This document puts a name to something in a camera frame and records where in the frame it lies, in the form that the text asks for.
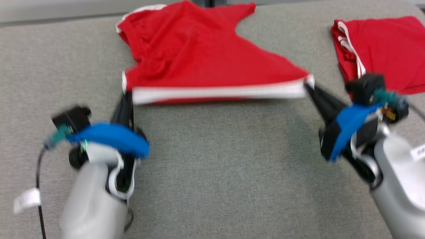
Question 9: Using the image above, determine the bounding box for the red basketball shorts white trim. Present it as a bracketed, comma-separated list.
[116, 0, 315, 106]

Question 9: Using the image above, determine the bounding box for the red basketball jersey number 23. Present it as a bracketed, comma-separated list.
[331, 16, 425, 100]

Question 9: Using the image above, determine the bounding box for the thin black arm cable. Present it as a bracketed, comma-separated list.
[407, 103, 425, 120]
[36, 146, 47, 239]

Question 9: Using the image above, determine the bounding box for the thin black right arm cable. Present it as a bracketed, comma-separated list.
[407, 103, 425, 120]

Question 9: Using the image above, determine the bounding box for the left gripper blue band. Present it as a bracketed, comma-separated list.
[67, 92, 150, 159]

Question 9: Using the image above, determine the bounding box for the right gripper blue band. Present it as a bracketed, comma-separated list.
[305, 83, 382, 163]

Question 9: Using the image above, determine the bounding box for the teal left camera plug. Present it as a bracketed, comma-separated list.
[44, 124, 72, 150]

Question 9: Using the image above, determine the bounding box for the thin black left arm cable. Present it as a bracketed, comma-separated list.
[36, 146, 47, 239]

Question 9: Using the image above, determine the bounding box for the teal camera plug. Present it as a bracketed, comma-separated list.
[374, 88, 409, 121]
[44, 124, 72, 150]

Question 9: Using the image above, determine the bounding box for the teal right camera plug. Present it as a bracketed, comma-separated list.
[374, 88, 409, 121]

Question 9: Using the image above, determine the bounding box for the grey metal post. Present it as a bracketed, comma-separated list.
[193, 0, 229, 8]

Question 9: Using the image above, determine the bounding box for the white cable tag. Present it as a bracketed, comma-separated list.
[13, 188, 41, 214]

